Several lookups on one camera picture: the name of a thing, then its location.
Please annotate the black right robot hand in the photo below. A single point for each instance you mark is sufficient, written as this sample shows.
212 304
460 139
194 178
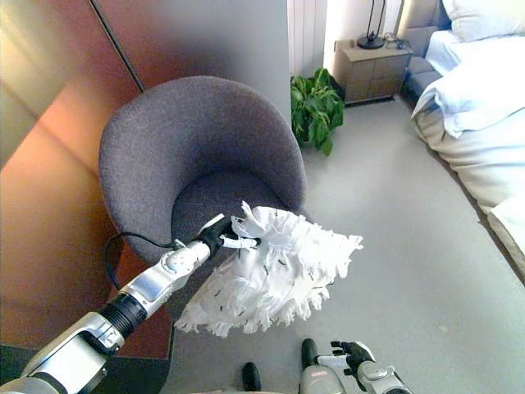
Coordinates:
357 354

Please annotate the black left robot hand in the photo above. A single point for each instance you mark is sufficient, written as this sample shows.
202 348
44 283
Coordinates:
215 236

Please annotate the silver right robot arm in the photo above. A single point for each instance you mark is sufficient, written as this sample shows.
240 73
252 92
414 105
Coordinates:
381 379

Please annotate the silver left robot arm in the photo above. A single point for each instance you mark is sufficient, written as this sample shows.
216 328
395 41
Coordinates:
147 287

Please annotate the cream bed pillow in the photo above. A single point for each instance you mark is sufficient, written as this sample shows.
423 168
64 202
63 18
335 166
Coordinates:
484 18

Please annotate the silver right robot leg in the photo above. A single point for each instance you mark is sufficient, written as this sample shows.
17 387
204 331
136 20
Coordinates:
322 379

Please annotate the black right robot foot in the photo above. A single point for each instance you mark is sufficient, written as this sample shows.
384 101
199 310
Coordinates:
309 353

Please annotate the black robot foot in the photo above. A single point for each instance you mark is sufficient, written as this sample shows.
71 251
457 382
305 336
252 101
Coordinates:
309 353
251 375

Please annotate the grey fabric tub armchair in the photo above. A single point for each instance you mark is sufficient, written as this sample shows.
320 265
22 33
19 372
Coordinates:
184 135

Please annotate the black left robot foot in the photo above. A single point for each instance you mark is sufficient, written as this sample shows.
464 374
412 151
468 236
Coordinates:
251 375

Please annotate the dark floor mat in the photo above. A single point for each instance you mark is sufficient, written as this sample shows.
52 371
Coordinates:
139 375

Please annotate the green potted plant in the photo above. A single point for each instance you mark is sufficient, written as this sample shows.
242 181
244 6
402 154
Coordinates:
316 111

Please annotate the white bed end bench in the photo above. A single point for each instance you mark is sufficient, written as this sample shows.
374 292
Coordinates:
510 234

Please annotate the pale pleated curtain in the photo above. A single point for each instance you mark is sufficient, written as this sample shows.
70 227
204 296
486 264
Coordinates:
305 37

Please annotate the beige wooden nightstand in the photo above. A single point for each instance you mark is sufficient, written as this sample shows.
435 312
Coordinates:
369 74

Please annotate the dark metal table lamp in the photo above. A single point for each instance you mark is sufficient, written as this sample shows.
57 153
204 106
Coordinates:
370 41

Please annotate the white crumpled duvet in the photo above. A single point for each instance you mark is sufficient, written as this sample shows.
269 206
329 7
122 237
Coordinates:
476 102

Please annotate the beige padded headboard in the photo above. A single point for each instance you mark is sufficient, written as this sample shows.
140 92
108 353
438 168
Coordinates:
416 37

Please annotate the white fitted bed sheet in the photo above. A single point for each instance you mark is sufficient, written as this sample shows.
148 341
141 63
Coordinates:
443 51

